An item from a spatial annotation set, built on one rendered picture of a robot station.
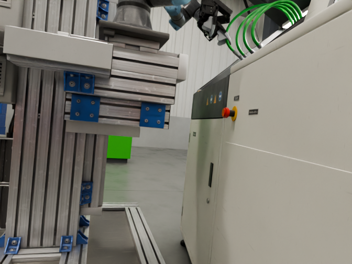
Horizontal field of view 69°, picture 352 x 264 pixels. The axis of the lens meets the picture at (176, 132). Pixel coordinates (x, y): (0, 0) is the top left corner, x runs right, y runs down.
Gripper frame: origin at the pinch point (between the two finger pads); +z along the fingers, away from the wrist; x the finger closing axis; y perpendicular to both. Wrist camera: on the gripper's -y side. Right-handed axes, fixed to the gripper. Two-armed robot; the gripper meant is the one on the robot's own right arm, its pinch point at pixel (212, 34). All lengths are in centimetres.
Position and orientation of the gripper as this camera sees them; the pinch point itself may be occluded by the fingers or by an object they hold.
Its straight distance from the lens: 141.2
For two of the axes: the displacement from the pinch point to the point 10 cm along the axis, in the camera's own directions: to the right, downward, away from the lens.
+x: 1.3, 0.3, -9.9
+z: -1.1, 9.9, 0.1
